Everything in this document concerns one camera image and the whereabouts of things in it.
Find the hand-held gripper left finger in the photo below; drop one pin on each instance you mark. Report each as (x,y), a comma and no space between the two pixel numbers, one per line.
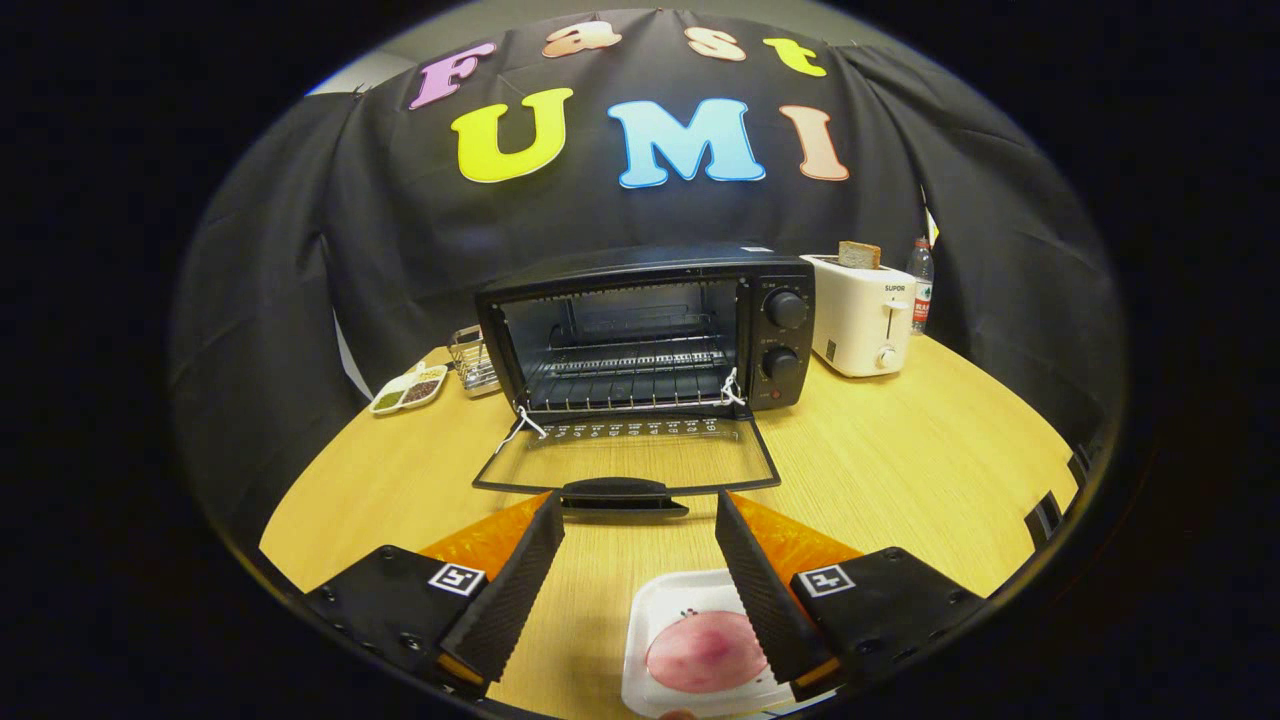
(510,600)

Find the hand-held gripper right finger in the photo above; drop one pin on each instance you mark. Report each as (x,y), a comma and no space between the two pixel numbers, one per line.
(765,600)

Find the pink ham slice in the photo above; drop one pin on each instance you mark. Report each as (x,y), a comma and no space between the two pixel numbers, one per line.
(700,650)

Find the white square plate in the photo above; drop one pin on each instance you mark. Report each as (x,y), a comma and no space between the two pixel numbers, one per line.
(665,605)

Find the black toaster oven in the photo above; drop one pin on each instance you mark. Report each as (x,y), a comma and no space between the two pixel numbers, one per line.
(650,265)

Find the white toaster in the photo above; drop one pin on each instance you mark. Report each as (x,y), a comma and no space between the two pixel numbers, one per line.
(855,320)

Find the white divided condiment dish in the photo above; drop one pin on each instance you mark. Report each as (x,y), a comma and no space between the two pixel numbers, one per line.
(410,390)

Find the black chair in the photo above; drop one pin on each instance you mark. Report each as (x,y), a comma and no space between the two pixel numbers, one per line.
(1080,465)
(1042,518)

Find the clear water bottle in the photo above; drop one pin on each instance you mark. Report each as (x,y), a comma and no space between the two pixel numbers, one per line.
(921,290)

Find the brown bread slice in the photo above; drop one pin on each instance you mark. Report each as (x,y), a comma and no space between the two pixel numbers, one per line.
(860,256)

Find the black backdrop cloth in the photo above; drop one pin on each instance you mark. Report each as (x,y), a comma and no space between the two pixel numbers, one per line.
(300,250)

